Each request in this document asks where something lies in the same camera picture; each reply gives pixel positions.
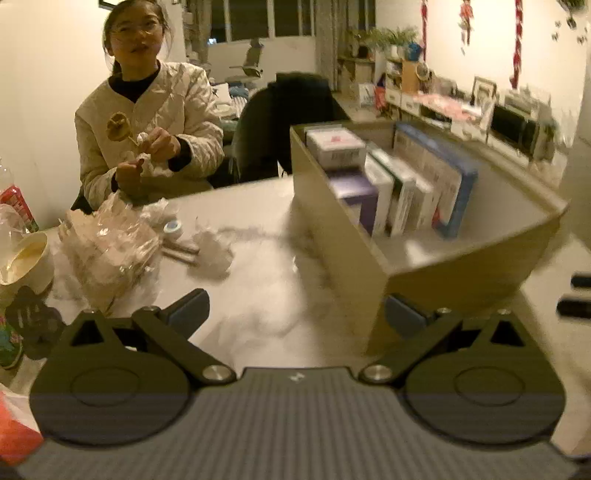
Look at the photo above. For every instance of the beige cardboard storage box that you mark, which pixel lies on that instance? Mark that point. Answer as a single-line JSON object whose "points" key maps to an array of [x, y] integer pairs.
{"points": [[452, 281]]}

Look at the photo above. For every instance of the beige curtain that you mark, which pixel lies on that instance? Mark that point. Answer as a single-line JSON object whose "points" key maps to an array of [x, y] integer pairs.
{"points": [[330, 41]]}

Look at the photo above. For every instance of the small white strawberry box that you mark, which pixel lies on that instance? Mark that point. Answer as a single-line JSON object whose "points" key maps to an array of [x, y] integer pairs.
{"points": [[334, 147]]}

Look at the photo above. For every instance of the clear plastic bag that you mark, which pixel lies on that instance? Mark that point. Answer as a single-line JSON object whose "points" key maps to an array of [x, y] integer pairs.
{"points": [[111, 254]]}

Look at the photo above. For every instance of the large room window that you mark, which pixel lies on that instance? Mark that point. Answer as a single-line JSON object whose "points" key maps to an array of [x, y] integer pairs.
{"points": [[286, 18]]}

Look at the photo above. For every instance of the potted green plants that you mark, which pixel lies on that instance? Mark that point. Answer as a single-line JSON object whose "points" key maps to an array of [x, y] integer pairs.
{"points": [[383, 39]]}

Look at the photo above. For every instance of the microwave oven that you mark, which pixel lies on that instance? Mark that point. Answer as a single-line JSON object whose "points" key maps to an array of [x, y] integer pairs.
{"points": [[512, 124]]}

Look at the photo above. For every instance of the orange tissue pack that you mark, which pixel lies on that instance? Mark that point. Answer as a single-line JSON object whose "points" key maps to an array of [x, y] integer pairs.
{"points": [[16, 429]]}

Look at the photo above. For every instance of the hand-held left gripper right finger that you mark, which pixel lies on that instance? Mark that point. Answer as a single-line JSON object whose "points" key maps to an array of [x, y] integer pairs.
{"points": [[404, 316]]}

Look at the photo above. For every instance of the black chair with jacket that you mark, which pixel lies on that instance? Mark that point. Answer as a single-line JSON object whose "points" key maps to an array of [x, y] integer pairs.
{"points": [[286, 120]]}

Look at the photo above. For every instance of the white marble desktop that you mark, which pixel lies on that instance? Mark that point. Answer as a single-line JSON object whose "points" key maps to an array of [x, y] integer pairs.
{"points": [[258, 217]]}

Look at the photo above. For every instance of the grey office chair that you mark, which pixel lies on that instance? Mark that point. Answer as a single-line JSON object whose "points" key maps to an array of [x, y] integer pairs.
{"points": [[249, 60]]}

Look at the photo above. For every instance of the red knot ornament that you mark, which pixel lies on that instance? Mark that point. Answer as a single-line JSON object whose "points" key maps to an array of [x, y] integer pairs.
{"points": [[466, 18]]}

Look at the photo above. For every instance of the low storage cabinet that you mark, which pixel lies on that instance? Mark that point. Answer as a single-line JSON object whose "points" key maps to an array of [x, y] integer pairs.
{"points": [[415, 99]]}

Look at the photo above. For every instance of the blue box with white label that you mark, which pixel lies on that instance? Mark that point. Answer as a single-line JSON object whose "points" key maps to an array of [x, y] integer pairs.
{"points": [[448, 180]]}

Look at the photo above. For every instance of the black picture frame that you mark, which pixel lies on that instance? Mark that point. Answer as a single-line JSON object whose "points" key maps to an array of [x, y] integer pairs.
{"points": [[484, 90]]}

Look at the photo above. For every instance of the purple box with white text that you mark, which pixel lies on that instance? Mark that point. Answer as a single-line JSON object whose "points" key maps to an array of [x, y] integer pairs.
{"points": [[353, 203]]}

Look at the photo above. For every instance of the red hanging strip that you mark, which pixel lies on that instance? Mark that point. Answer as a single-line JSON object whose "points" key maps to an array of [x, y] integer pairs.
{"points": [[424, 23], [517, 41]]}

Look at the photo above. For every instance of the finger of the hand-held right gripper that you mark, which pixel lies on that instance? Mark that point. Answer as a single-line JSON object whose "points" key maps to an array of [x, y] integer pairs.
{"points": [[581, 281], [575, 308]]}

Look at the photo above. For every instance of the food skewer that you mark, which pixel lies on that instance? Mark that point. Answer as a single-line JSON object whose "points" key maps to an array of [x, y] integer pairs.
{"points": [[117, 127]]}

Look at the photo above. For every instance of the wooden chopsticks pair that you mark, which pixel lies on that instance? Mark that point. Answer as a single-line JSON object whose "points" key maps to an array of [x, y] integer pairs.
{"points": [[180, 251]]}

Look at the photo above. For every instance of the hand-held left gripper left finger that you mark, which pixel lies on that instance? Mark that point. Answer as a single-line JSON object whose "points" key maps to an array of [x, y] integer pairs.
{"points": [[189, 311]]}

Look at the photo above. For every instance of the clear plastic bottle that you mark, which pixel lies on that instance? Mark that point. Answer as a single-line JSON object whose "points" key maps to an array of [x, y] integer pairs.
{"points": [[18, 207]]}

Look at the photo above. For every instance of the green edged barcode box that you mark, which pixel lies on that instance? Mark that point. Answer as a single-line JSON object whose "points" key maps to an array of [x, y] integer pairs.
{"points": [[401, 194]]}

